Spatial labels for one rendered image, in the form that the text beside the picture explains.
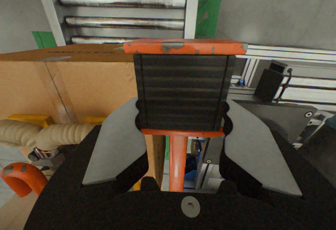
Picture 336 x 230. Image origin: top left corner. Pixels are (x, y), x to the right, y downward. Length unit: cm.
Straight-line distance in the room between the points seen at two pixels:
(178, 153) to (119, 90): 19
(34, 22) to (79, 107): 149
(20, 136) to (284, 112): 54
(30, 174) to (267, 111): 47
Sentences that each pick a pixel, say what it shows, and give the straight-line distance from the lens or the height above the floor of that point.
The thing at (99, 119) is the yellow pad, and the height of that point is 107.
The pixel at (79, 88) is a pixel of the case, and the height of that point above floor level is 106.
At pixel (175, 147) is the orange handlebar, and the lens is 17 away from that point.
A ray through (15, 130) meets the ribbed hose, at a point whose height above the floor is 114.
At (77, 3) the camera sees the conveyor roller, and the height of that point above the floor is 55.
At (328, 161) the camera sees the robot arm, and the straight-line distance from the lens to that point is 25.
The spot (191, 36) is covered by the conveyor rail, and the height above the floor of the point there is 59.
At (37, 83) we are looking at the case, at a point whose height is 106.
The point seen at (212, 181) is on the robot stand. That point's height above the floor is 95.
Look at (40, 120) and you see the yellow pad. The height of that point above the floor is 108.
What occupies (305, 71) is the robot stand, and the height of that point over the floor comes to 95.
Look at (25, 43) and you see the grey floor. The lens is 194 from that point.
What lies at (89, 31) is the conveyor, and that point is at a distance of 96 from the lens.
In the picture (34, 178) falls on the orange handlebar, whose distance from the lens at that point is 33.
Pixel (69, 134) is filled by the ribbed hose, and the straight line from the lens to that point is 30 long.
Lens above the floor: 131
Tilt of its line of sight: 60 degrees down
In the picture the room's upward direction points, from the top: 174 degrees counter-clockwise
